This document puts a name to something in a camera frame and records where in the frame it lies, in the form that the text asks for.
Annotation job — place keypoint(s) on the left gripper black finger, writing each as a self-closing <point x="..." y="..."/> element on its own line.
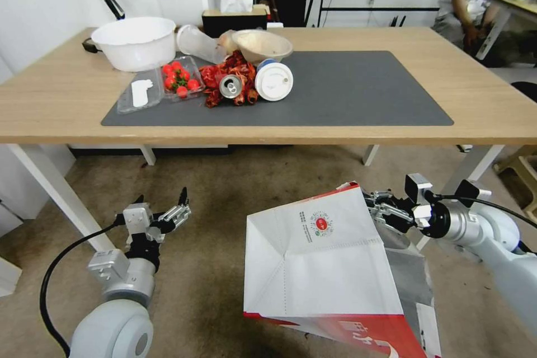
<point x="137" y="202"/>
<point x="178" y="213"/>

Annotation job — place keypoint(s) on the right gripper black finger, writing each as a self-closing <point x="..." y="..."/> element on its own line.
<point x="390" y="215"/>
<point x="381" y="197"/>

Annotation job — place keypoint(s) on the wooden table with white legs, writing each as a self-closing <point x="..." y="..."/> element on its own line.
<point x="482" y="93"/>

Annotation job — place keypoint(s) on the silver drink can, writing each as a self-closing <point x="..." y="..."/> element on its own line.
<point x="230" y="86"/>

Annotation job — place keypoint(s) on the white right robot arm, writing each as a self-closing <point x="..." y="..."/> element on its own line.
<point x="495" y="232"/>

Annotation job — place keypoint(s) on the large white plastic bowl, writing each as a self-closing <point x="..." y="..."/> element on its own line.
<point x="134" y="45"/>

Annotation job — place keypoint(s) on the black chair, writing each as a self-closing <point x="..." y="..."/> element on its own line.
<point x="526" y="90"/>

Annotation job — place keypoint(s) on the beige paper bowl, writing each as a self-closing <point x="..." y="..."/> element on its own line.
<point x="262" y="45"/>

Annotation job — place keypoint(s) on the white red paper delivery bag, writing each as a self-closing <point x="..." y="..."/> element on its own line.
<point x="319" y="274"/>

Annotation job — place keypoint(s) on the dark grey table mat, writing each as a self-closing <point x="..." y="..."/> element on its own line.
<point x="348" y="89"/>

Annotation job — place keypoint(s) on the light wooden desk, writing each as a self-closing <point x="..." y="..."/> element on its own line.
<point x="507" y="3"/>

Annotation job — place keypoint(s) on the small black object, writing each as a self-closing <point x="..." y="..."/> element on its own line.
<point x="89" y="45"/>

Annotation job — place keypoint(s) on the clear plastic clamshell box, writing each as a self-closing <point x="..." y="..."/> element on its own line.
<point x="142" y="98"/>

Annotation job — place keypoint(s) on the black tissue box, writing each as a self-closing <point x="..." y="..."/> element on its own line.
<point x="235" y="22"/>

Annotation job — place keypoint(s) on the beige plastic stool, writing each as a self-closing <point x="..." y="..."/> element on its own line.
<point x="520" y="173"/>

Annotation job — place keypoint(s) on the red crayfish shell pile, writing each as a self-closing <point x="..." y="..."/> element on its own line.
<point x="212" y="77"/>

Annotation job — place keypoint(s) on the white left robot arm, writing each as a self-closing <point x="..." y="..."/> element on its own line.
<point x="113" y="324"/>

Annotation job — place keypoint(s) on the white box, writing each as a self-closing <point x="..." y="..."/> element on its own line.
<point x="8" y="276"/>

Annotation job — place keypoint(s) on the white tissue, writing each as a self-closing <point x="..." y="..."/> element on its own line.
<point x="237" y="0"/>

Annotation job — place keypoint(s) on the white lidded paper cup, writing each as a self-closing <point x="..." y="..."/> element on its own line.
<point x="272" y="83"/>

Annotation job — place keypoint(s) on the clear plastic cup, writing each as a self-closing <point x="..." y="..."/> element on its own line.
<point x="197" y="43"/>

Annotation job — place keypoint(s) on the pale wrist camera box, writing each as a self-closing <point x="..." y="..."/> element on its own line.
<point x="137" y="218"/>
<point x="417" y="188"/>

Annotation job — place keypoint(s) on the red cherry tomato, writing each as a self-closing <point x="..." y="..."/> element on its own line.
<point x="185" y="76"/>
<point x="182" y="91"/>
<point x="167" y="69"/>
<point x="170" y="79"/>
<point x="176" y="65"/>
<point x="193" y="84"/>

